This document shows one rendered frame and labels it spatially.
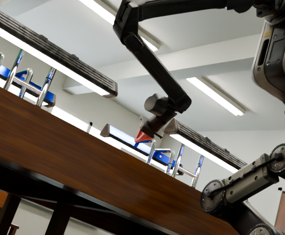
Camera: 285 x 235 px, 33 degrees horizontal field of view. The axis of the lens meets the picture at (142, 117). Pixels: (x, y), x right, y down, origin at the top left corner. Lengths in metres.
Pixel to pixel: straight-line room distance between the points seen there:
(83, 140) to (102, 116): 6.56
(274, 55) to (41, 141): 0.81
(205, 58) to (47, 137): 4.02
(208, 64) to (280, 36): 3.63
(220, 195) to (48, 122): 0.64
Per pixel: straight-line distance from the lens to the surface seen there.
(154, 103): 1.67
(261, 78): 1.67
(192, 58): 5.53
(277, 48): 1.66
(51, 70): 2.06
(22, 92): 2.25
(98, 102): 8.07
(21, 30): 1.84
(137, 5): 1.43
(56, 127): 1.51
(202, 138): 2.33
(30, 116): 1.47
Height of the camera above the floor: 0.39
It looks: 18 degrees up
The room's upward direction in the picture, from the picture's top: 19 degrees clockwise
